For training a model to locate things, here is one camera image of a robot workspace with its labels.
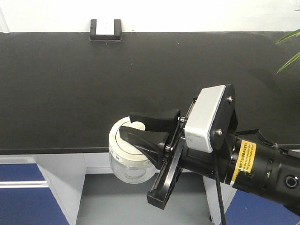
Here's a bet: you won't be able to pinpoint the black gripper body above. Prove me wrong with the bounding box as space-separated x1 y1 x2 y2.
146 95 235 210

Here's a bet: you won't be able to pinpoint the green plant leaves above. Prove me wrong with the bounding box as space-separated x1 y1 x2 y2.
275 8 300 75

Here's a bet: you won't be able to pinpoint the glass jar with white lid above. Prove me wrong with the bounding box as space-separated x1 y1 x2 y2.
109 116 157 184

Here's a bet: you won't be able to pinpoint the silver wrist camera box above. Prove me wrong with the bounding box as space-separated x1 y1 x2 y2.
184 84 235 153

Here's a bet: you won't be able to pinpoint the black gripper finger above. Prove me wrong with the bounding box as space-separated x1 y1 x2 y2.
129 109 180 132
119 126 169 170

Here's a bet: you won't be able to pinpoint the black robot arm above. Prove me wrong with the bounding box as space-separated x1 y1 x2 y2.
120 95 300 215

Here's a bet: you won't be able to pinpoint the black camera cable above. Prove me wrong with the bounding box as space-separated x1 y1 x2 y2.
212 127 279 225

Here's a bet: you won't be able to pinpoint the black white wall socket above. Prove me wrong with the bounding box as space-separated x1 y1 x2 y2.
90 19 123 41

